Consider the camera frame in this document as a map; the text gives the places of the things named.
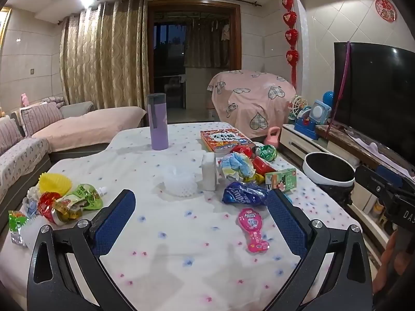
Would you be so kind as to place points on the black white-rimmed trash bin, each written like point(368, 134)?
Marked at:
point(329, 168)

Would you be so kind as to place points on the white floral tablecloth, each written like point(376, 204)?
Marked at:
point(181, 233)

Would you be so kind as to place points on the brown balcony curtain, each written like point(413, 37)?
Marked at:
point(204, 45)

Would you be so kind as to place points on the gold framed picture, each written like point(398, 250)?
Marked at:
point(3, 29)

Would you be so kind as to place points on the yellow cupcake liner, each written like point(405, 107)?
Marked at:
point(54, 184)

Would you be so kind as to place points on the green drink pouch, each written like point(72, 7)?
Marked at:
point(84, 196)

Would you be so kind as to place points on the blue spiky ball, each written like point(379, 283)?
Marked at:
point(328, 97)

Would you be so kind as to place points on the wooden door frame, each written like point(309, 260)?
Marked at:
point(238, 39)

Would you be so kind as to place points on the black television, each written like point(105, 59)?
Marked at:
point(376, 97)

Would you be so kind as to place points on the ferris wheel toy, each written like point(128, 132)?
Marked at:
point(297, 107)

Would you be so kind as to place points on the green milk carton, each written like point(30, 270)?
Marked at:
point(281, 178)

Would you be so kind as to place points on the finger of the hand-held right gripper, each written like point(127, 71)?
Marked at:
point(373, 183)
point(390, 170)

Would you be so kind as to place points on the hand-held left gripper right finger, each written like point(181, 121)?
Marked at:
point(287, 223)

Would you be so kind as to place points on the blue toy machine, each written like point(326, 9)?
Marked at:
point(313, 120)

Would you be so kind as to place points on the red round wall decoration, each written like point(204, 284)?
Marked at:
point(385, 9)

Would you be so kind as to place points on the red picture book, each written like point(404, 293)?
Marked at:
point(223, 139)

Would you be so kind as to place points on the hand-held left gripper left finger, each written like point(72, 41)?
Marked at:
point(115, 220)

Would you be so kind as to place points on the striped pink pillow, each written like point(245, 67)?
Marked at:
point(40, 118)

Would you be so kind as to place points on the red gold crumpled wrapper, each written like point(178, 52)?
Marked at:
point(56, 205)

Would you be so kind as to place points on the red snack packet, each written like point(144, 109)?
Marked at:
point(263, 166)

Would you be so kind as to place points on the green shiny wrapper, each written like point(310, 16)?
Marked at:
point(267, 153)

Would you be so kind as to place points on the pink plush toy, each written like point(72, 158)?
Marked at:
point(24, 99)

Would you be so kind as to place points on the pale lavender cloth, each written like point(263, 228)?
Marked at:
point(366, 144)

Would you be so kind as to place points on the pink sofa blanket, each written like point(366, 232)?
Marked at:
point(94, 124)

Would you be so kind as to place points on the green candy wrapper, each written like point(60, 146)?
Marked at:
point(16, 225)

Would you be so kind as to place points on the pink toy package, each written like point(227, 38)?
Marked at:
point(253, 230)

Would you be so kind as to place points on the grey pink sofa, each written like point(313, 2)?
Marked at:
point(19, 155)

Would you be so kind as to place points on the blue snack bag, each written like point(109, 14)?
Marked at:
point(243, 193)

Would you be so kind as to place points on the purple water bottle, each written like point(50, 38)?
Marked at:
point(158, 123)

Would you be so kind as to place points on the blue white crumpled wrapper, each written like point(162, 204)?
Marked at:
point(236, 167)

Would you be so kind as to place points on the white television cabinet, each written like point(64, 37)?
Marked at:
point(293, 139)

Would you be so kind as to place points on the person's right forearm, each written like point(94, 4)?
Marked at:
point(390, 259)

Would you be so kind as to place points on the white foam fruit net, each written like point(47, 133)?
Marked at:
point(180, 183)

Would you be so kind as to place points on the red hanging knot decoration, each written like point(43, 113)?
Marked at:
point(290, 35)

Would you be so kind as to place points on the beige patterned curtain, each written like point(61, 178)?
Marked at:
point(103, 58)

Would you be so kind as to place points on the white carton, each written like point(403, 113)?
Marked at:
point(209, 173)

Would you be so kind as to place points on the pink kettlebell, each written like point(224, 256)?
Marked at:
point(271, 137)

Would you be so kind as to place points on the pink heart-print cover cloth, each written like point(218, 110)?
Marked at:
point(249, 100)

